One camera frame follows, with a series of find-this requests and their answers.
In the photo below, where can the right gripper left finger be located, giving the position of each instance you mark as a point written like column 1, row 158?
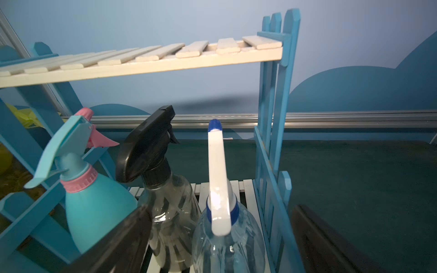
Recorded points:
column 122, row 250

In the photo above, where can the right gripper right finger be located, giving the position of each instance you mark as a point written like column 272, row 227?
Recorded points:
column 323, row 250

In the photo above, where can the clear blue-white spray bottle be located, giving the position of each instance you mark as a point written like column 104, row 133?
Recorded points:
column 227, row 238

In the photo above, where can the green leafy potted plant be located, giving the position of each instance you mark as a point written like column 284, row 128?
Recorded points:
column 19, row 153

